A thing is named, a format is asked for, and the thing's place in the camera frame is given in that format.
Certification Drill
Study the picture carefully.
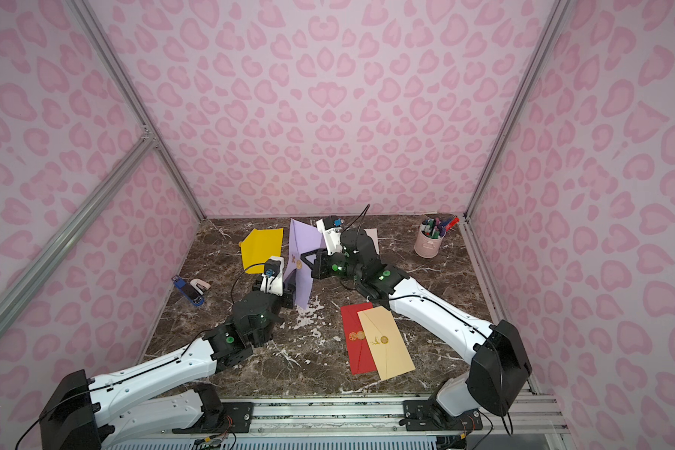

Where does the purple envelope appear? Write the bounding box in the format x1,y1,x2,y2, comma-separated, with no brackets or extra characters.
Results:
282,218,327,311

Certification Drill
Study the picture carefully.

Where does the white envelope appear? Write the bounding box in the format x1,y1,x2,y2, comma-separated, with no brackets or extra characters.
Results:
366,228,380,254

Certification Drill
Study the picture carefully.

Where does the yellow envelope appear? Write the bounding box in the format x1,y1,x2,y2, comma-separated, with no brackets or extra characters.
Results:
240,228,283,274

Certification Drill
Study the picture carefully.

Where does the beige envelope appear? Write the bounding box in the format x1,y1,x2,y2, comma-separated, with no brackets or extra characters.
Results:
358,307,416,380

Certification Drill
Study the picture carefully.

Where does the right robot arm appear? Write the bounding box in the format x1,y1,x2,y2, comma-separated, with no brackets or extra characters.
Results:
300,229,533,417

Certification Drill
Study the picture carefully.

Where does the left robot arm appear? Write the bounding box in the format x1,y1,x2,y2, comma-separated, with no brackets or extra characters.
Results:
37,279,296,449

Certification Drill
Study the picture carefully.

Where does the red envelope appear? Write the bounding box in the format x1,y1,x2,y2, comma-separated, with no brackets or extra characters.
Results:
340,303,377,375

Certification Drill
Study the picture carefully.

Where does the pink pen cup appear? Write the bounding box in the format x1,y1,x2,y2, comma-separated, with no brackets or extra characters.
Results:
414,225,444,259

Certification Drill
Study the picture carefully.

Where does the blue stapler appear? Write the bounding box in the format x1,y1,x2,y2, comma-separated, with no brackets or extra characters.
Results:
172,276,211,307

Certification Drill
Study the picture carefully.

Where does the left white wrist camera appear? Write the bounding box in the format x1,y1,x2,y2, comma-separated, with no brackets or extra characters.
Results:
260,256,284,296

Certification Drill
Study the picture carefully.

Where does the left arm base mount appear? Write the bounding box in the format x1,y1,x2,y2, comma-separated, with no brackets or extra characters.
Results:
172,384,254,434

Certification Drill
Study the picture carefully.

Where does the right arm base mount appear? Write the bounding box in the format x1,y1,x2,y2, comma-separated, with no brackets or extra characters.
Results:
399,399,483,433

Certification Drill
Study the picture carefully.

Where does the aluminium front rail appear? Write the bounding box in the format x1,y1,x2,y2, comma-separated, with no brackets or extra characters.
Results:
100,393,568,449

